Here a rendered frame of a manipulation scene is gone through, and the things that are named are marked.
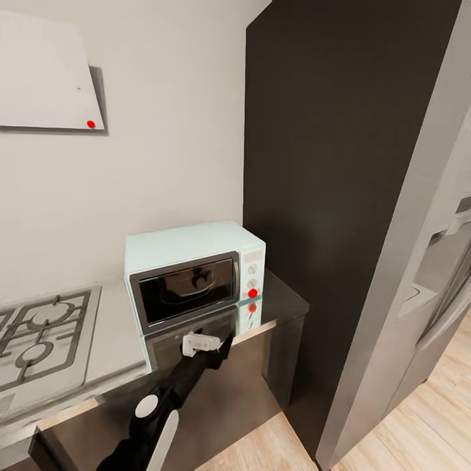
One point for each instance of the oven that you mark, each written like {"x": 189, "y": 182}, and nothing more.
{"x": 30, "y": 454}

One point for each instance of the burner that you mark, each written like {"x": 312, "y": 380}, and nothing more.
{"x": 45, "y": 347}

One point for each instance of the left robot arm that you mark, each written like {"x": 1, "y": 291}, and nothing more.
{"x": 155, "y": 418}

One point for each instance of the fridge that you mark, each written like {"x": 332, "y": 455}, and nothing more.
{"x": 357, "y": 176}

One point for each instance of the range hood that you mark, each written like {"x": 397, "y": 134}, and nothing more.
{"x": 45, "y": 80}

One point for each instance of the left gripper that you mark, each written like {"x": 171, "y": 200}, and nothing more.
{"x": 195, "y": 366}

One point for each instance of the microwave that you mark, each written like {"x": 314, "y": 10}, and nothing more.
{"x": 178, "y": 274}

